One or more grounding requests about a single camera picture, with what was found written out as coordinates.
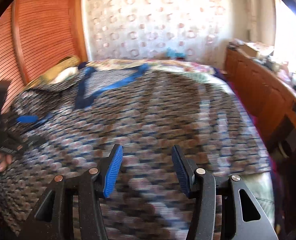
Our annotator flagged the yellow green pillow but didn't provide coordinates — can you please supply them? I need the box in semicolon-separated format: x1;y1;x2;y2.
25;55;81;89

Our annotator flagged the wooden louvered wardrobe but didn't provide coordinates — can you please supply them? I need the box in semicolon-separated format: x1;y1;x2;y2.
0;0;89;114

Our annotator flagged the light blue object behind bed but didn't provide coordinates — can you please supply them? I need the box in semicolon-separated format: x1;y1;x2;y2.
166;48;186;59

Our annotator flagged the navy patterned silk scarf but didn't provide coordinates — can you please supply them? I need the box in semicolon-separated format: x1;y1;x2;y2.
0;68;275;239

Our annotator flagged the cardboard box on sideboard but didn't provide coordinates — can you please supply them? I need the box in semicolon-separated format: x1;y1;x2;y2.
239;42;274;59

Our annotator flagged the long wooden sideboard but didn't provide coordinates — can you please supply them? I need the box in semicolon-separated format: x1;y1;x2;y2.
224;47;296;149

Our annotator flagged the person's left hand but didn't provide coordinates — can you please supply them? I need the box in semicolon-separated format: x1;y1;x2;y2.
0;153;13;172

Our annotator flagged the white circle-patterned curtain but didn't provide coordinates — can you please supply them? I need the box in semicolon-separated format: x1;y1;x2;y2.
81;0;237;67

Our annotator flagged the floral bedspread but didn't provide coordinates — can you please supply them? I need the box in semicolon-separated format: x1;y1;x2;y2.
86;59;227;84

